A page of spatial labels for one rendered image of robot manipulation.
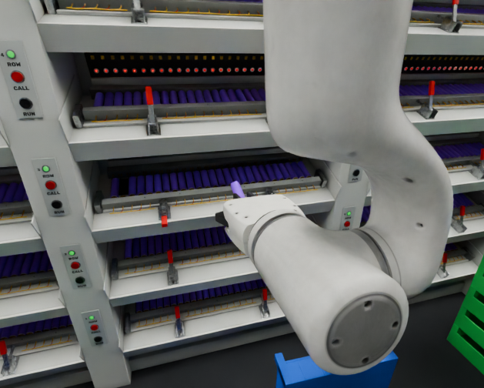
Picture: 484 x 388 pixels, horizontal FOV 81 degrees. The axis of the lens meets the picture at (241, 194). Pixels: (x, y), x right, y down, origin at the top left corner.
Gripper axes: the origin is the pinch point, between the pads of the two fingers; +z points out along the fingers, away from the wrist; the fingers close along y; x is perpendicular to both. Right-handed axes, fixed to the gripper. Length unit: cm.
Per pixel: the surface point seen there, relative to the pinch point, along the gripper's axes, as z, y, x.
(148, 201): 23.2, 17.7, 4.2
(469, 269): 27, -96, 47
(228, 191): 22.9, -1.8, 3.8
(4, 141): 17.8, 41.0, -11.9
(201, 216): 19.4, 5.6, 8.4
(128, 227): 19.3, 22.4, 8.7
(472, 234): 23, -88, 29
